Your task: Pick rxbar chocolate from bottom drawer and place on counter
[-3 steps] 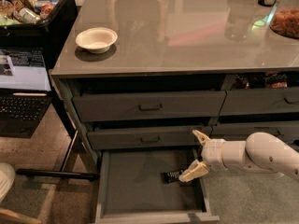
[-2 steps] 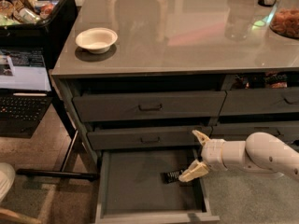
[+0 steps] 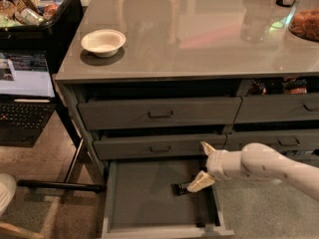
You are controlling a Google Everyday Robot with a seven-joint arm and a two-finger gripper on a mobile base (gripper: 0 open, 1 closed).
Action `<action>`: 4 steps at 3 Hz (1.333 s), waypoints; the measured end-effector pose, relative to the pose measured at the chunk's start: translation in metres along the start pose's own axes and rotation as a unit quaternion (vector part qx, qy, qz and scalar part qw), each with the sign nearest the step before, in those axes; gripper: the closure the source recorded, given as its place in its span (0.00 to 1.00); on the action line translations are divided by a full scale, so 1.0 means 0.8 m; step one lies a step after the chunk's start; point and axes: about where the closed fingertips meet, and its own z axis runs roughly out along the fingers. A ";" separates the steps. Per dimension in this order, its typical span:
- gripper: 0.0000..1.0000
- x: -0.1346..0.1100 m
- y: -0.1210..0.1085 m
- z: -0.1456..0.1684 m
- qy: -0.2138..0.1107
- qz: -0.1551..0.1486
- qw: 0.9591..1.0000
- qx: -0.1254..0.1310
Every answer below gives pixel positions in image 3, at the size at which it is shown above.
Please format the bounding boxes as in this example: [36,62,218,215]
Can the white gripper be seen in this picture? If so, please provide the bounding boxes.
[186,141,228,192]

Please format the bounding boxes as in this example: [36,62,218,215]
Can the black rxbar chocolate bar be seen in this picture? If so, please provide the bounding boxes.
[172,182,189,196]

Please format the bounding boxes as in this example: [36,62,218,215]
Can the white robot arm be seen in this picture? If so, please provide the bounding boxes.
[186,141,319,200]

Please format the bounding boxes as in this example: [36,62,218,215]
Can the grey middle left drawer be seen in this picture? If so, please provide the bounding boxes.
[93,133,226,160]

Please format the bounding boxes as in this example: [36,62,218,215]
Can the grey drawer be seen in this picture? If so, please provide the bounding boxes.
[235,93,319,123]
[78,98,241,129]
[93,133,226,160]
[224,129,319,152]

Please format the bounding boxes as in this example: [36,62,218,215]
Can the grey top left drawer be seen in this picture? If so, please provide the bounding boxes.
[78,98,241,129]

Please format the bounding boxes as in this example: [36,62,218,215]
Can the open bottom left drawer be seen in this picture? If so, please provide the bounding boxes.
[102,157,234,239]

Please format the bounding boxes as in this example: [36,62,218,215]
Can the grey middle right drawer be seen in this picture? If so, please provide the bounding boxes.
[224,129,319,152]

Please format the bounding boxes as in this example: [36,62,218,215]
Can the grey top right drawer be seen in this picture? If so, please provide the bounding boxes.
[235,93,319,123]

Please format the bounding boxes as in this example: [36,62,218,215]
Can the grey counter cabinet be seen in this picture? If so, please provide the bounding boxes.
[55,0,319,239]

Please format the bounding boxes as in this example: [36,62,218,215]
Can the chip bags in drawer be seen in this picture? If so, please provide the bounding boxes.
[248,78,307,95]

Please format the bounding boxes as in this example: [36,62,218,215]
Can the black laptop stand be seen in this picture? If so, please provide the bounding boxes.
[17,73,107,194]

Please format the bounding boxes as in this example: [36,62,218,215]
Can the white paper bowl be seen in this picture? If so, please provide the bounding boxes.
[81,29,126,58]

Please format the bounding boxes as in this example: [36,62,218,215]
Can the glass jar of snacks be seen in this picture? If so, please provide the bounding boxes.
[288,0,319,42]

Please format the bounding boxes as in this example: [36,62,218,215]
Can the black laptop computer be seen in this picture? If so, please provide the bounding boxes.
[0,51,56,147]

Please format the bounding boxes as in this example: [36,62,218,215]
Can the person knee white trousers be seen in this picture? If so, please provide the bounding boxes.
[0,173,17,216]

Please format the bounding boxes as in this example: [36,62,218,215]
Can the wooden chair corner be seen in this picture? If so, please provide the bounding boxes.
[0,222,45,239]

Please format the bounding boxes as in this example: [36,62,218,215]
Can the black bin of snacks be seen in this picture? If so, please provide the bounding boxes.
[0,0,85,74]

